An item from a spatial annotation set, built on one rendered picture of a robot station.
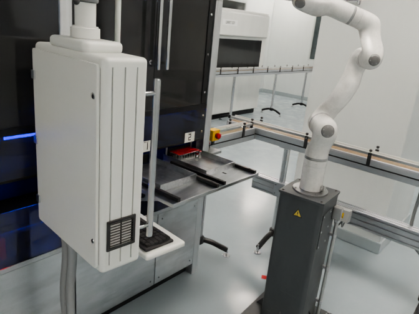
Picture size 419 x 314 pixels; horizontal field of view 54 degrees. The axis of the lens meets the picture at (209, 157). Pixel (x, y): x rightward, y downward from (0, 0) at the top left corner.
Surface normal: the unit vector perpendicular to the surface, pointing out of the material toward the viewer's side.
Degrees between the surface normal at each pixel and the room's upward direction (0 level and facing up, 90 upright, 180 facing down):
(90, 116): 90
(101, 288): 90
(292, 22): 90
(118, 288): 90
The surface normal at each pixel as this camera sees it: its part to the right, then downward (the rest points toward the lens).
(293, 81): -0.65, 0.18
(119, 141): 0.70, 0.29
